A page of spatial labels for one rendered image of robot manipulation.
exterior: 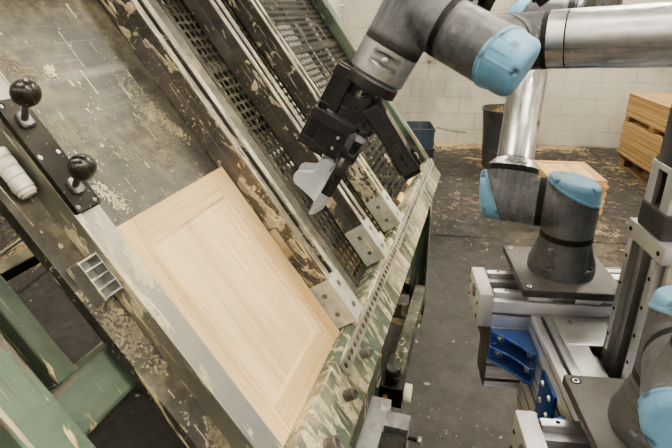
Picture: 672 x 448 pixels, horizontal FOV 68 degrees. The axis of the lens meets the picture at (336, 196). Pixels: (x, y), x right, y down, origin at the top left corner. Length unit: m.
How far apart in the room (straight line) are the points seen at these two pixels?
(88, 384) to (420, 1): 0.69
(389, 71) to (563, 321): 0.84
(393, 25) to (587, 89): 6.12
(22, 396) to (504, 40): 0.68
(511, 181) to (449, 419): 1.37
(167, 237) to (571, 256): 0.87
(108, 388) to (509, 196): 0.89
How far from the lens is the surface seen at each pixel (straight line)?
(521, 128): 1.24
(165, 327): 0.85
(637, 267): 1.11
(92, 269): 0.85
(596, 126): 6.84
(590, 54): 0.70
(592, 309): 1.33
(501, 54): 0.59
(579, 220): 1.22
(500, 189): 1.21
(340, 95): 0.65
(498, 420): 2.39
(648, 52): 0.70
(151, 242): 0.93
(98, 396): 0.85
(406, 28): 0.62
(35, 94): 0.78
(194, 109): 1.18
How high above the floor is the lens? 1.63
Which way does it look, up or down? 21 degrees down
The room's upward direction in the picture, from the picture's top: straight up
